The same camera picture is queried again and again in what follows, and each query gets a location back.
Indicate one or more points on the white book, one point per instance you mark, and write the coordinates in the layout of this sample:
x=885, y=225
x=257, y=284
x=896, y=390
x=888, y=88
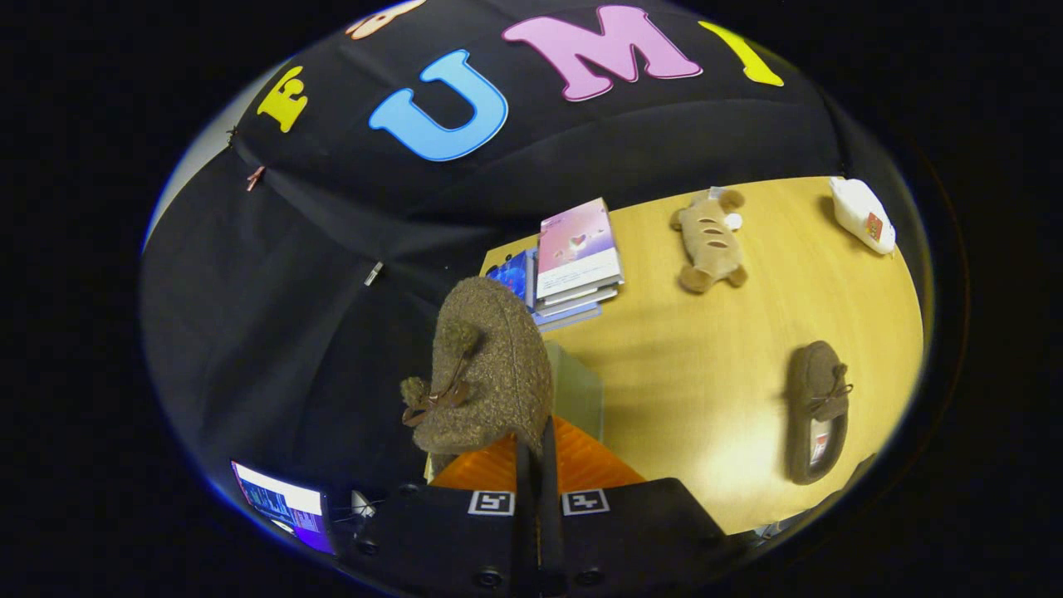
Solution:
x=581, y=297

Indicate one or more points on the black backdrop cloth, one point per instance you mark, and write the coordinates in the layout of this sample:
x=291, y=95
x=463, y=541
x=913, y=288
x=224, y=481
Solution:
x=315, y=332

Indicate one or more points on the brown fuzzy slipper shoe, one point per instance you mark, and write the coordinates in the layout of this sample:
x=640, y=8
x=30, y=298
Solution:
x=507, y=365
x=818, y=374

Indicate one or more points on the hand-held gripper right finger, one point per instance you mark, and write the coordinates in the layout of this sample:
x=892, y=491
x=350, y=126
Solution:
x=639, y=531

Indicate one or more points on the tan bread plush toy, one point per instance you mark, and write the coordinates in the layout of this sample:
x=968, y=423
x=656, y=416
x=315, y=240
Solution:
x=710, y=241

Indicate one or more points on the white plastic packet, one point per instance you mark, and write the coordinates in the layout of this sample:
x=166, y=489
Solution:
x=859, y=216

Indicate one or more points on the light blue book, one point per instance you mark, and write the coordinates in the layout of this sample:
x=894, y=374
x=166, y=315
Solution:
x=569, y=316

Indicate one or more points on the computer monitor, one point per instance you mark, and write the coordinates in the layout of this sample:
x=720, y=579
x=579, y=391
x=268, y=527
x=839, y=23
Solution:
x=282, y=502

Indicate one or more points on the pink cover book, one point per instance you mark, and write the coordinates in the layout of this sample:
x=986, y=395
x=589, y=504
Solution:
x=577, y=245

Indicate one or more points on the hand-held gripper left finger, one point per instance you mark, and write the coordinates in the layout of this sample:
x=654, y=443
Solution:
x=448, y=540

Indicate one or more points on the silver clip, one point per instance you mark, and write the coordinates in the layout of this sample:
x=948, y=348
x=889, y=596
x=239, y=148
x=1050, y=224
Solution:
x=374, y=273

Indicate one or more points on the blue cover book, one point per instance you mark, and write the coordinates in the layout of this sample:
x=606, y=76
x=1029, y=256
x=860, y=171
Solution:
x=511, y=276

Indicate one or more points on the copper clip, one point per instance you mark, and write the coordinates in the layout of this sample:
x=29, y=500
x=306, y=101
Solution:
x=255, y=177

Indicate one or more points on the green fabric storage box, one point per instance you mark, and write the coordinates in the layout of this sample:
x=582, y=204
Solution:
x=577, y=390

